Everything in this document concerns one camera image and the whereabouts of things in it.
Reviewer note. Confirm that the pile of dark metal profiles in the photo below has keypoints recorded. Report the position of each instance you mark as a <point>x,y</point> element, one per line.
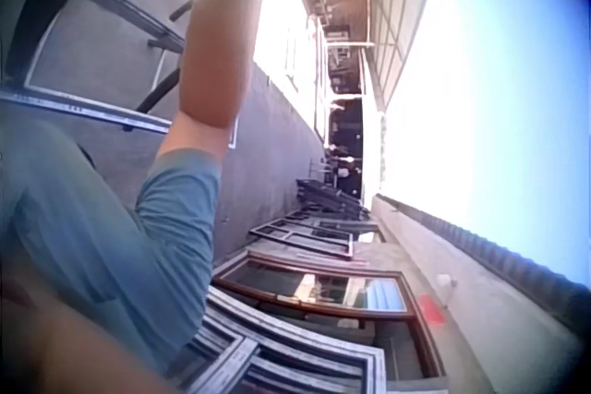
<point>330,198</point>

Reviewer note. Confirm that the dark framed windows leaning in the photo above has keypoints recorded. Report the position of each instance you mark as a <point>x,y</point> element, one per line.
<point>309,235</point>

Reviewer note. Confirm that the brown framed glass window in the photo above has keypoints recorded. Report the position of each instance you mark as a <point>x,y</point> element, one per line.
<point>318,290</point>

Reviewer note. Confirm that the stack of white window frames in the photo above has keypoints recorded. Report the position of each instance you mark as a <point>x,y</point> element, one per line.
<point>277,352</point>

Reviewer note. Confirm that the corrugated roof canopy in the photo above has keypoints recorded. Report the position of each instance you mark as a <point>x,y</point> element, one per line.
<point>397,20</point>

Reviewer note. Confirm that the black metal trestle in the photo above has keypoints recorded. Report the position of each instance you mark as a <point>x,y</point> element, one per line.
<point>159,50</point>

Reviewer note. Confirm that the white bag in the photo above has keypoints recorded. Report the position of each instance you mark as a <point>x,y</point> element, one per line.
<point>447,284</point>

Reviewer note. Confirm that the red bag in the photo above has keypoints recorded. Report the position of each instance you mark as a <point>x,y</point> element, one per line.
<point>430,308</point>

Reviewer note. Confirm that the white window frame on trestles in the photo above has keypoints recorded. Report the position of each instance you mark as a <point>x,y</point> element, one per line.
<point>92,57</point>

